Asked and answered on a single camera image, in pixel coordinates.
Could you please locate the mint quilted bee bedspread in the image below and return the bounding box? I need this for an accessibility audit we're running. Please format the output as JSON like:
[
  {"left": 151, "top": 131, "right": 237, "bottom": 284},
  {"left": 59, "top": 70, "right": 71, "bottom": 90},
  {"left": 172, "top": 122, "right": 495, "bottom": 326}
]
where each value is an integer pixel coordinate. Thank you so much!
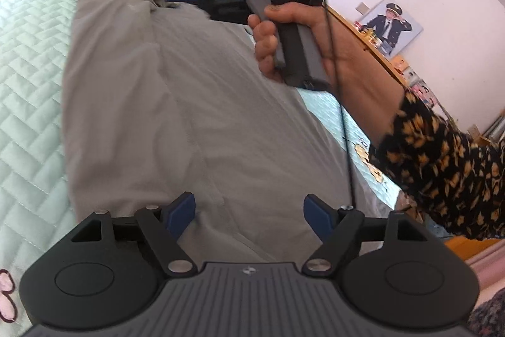
[{"left": 0, "top": 0, "right": 400, "bottom": 335}]

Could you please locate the grey t-shirt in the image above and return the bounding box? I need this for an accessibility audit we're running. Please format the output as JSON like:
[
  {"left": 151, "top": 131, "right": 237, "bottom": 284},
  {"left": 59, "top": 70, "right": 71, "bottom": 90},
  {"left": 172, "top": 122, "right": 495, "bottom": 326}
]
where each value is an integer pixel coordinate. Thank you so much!
[{"left": 62, "top": 0, "right": 389, "bottom": 263}]

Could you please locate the person's right hand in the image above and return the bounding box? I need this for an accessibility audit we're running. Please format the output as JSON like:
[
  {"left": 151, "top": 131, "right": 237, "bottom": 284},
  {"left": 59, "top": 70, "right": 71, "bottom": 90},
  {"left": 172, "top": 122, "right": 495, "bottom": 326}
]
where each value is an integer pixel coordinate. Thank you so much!
[{"left": 248, "top": 3, "right": 405, "bottom": 146}]

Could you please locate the framed portrait on cabinet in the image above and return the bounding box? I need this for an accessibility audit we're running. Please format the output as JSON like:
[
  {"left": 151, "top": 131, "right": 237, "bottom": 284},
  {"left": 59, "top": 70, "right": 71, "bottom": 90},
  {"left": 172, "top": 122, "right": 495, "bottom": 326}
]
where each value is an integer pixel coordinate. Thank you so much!
[{"left": 354, "top": 0, "right": 423, "bottom": 59}]

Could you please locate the right forearm floral sleeve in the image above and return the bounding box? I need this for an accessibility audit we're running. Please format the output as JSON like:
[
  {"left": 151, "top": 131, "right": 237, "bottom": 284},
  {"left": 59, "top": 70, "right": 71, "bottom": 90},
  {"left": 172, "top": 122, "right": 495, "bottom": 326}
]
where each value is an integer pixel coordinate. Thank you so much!
[{"left": 369, "top": 91, "right": 504, "bottom": 240}]

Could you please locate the wooden cabinet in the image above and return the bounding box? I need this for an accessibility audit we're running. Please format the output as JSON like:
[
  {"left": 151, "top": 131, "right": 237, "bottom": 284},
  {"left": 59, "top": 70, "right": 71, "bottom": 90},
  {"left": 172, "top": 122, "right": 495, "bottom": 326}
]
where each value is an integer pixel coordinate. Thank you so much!
[{"left": 327, "top": 6, "right": 407, "bottom": 86}]

